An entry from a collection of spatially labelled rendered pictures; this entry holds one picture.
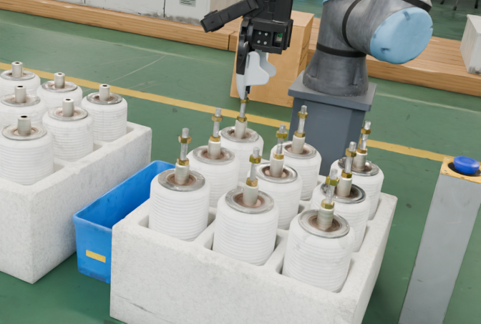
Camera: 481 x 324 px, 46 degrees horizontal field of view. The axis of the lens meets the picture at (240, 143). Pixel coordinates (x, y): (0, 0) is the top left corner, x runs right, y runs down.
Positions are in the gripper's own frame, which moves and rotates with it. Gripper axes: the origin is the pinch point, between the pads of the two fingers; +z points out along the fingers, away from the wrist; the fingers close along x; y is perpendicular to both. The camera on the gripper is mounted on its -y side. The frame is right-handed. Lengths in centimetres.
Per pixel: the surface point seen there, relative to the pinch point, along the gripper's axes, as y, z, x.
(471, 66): 61, 24, 171
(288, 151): 10.9, 9.3, -3.0
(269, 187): 11.1, 9.9, -17.6
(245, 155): 3.2, 11.6, -3.9
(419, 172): 41, 35, 62
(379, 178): 28.1, 9.9, -4.5
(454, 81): 55, 30, 163
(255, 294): 14.1, 19.5, -33.0
